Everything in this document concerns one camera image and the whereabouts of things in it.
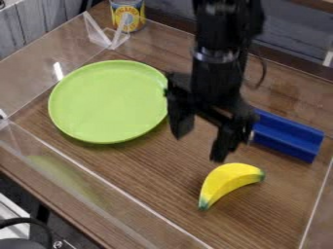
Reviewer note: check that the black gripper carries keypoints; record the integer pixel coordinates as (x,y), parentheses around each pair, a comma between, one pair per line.
(209,93)

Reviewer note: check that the yellow toy banana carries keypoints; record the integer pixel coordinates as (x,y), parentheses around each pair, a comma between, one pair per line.
(223,180)

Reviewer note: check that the green round plate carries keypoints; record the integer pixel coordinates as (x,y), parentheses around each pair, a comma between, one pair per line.
(108,101)

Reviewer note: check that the clear acrylic corner bracket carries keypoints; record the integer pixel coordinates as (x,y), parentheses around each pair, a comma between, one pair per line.
(108,38)

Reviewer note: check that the blue plastic block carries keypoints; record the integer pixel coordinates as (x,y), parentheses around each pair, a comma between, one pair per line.
(292,138)

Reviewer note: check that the yellow blue tin can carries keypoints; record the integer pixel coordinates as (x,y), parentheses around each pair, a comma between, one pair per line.
(131,12)

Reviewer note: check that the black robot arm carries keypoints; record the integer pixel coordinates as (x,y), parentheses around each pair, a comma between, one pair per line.
(227,25)

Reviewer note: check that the clear acrylic enclosure wall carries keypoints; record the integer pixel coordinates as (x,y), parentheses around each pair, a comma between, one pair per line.
(115,219)

